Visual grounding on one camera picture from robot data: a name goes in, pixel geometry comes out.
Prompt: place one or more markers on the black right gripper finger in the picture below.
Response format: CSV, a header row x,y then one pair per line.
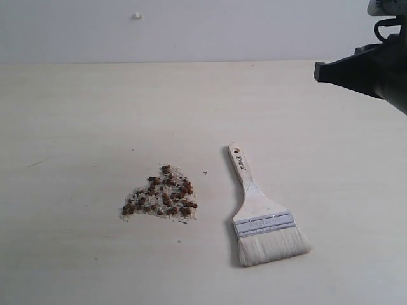
x,y
344,72

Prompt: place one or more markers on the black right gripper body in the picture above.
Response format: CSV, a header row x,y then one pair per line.
x,y
384,70

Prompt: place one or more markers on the white paint brush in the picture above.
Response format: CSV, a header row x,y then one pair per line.
x,y
266,231

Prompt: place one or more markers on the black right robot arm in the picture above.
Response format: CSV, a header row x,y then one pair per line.
x,y
395,25

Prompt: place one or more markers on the beans and rice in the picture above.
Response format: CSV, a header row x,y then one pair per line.
x,y
170,194

